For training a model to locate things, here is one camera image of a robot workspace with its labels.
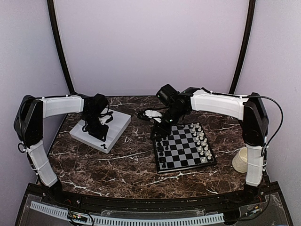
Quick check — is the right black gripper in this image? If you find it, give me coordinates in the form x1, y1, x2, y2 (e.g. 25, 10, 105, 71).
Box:
150, 106, 186, 140

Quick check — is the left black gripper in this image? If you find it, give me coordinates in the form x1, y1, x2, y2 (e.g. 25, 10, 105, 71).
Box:
82, 112, 109, 142

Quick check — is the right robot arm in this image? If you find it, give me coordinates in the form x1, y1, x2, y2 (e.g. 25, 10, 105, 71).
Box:
144, 84, 271, 204

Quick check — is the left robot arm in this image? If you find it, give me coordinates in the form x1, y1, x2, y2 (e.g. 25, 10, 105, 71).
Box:
14, 94, 112, 205

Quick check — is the black white chess board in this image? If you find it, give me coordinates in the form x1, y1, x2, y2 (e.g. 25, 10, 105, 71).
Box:
153, 124, 217, 174

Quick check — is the white chess pieces row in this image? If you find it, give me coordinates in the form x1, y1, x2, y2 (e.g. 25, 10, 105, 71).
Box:
189, 122, 213, 163

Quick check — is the white plastic tray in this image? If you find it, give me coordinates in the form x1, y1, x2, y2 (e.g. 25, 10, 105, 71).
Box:
69, 110, 131, 153

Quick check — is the cream ribbed mug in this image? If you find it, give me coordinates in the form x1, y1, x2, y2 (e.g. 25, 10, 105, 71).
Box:
232, 147, 247, 173

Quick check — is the black front rail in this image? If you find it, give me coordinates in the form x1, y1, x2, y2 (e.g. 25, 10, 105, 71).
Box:
23, 182, 280, 212

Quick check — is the white cable duct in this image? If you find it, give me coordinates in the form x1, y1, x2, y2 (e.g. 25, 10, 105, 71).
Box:
30, 201, 224, 226

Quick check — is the right black frame post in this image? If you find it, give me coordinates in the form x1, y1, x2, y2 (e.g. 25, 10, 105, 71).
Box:
229, 0, 256, 94

